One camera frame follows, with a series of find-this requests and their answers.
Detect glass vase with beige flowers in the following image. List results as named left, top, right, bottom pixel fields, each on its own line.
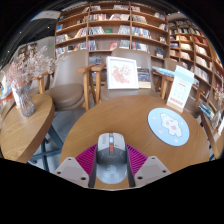
left=211, top=87, right=224, bottom=131

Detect glass vase with pink flowers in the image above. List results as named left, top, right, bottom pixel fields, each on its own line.
left=6, top=46, right=58, bottom=118

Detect stack of magazines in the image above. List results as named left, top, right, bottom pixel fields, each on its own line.
left=198, top=99, right=216, bottom=121

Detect round light blue mouse pad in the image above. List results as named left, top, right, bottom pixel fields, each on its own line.
left=147, top=107, right=191, bottom=147

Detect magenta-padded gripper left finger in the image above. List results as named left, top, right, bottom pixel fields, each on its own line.
left=53, top=144, right=99, bottom=189

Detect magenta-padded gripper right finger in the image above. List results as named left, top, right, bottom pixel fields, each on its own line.
left=125, top=144, right=172, bottom=189

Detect white and red sign card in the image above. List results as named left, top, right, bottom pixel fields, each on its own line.
left=166, top=65, right=195, bottom=114

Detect white framed floral picture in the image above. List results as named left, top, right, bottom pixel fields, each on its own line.
left=105, top=55, right=140, bottom=91

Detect white hanging ceiling sign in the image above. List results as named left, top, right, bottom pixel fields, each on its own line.
left=31, top=10, right=62, bottom=22

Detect flat light blue book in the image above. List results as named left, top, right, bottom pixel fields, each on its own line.
left=152, top=65, right=176, bottom=78

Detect small white sign card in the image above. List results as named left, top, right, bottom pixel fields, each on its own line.
left=11, top=87, right=21, bottom=108

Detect curved wooden bookshelf unit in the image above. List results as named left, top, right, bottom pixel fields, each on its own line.
left=167, top=19, right=224, bottom=101

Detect grey computer mouse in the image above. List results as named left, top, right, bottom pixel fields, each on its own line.
left=95, top=132, right=129, bottom=185

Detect wide wooden bookshelf unit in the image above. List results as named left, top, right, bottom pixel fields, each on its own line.
left=54, top=3, right=169, bottom=68

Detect small distant wooden bookshelf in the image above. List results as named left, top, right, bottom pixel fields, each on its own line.
left=16, top=41, right=39, bottom=59

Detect dark cover book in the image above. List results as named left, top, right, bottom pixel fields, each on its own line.
left=136, top=67, right=152, bottom=89

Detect round wooden side table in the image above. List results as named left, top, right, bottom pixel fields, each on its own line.
left=0, top=93, right=64, bottom=171
left=199, top=111, right=224, bottom=160

